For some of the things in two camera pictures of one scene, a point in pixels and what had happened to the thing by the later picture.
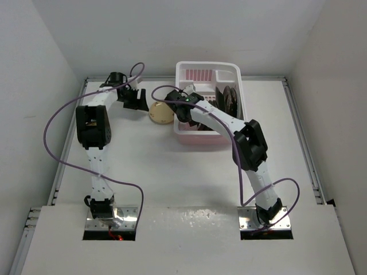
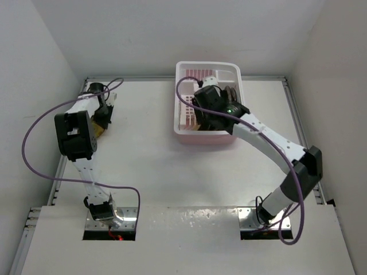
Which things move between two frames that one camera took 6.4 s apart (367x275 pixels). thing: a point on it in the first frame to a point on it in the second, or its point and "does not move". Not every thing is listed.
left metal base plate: (124, 219) does not move
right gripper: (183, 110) to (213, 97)
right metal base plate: (248, 220) does not move
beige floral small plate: (161, 112) to (196, 127)
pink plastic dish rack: (206, 77) does not move
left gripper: (137, 103) to (104, 122)
